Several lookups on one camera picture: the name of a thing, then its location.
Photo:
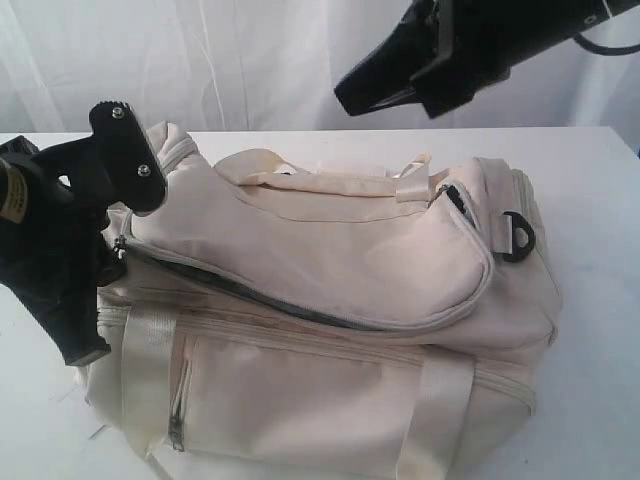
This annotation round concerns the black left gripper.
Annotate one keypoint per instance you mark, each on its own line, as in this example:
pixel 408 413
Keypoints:
pixel 53 252

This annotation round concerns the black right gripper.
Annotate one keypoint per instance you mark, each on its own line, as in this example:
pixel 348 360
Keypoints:
pixel 443 52

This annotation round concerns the cream duffel bag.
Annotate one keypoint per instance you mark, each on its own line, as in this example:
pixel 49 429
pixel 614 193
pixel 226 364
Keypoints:
pixel 374 323

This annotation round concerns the white backdrop curtain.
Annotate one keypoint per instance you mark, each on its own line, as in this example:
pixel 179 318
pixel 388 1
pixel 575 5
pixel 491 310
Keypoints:
pixel 264 65

